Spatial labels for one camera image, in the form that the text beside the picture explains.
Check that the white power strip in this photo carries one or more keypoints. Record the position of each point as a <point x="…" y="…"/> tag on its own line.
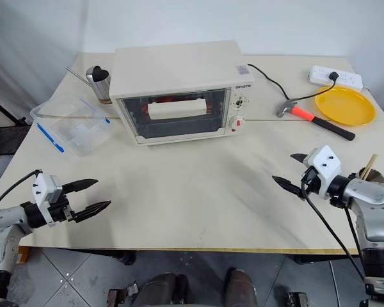
<point x="345" y="78"/>

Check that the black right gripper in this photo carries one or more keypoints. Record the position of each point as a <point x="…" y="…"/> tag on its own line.
<point x="311" y="185"/>

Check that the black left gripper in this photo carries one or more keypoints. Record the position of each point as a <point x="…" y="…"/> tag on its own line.
<point x="59" y="209"/>

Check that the wooden chopstick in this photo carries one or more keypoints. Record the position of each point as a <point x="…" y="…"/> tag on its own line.
<point x="366" y="167"/>
<point x="370" y="164"/>

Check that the white toaster oven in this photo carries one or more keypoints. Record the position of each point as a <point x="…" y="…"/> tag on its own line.
<point x="179" y="67"/>

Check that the dark round chopstick holder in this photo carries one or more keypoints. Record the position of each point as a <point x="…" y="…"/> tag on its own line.
<point x="376" y="176"/>

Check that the clear container with blue clips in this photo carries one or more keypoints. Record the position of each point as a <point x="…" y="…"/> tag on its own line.
<point x="67" y="128"/>

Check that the yellow plastic plate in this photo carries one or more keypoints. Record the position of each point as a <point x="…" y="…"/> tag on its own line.
<point x="345" y="107"/>

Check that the dark rounded shape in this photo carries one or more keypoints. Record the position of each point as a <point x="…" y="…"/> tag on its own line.
<point x="161" y="289"/>
<point x="240" y="288"/>

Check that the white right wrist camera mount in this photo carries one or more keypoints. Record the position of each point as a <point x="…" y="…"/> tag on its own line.
<point x="324" y="166"/>

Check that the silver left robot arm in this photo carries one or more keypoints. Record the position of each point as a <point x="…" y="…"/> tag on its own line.
<point x="0" y="220"/>

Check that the glass oven door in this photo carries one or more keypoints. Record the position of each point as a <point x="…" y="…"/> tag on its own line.
<point x="179" y="126"/>

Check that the black tripod stand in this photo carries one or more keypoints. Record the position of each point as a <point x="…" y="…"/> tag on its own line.
<point x="0" y="108"/>

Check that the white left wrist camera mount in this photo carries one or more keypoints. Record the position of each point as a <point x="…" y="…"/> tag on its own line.
<point x="44" y="188"/>

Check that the steel cup with heart lid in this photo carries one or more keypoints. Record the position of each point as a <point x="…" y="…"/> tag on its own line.
<point x="100" y="86"/>

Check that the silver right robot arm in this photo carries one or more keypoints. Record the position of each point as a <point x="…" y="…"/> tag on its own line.
<point x="368" y="195"/>

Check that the black mesh crate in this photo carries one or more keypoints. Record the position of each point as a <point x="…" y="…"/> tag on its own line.
<point x="3" y="140"/>

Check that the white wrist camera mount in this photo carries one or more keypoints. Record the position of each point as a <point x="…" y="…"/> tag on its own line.
<point x="44" y="188"/>
<point x="324" y="166"/>

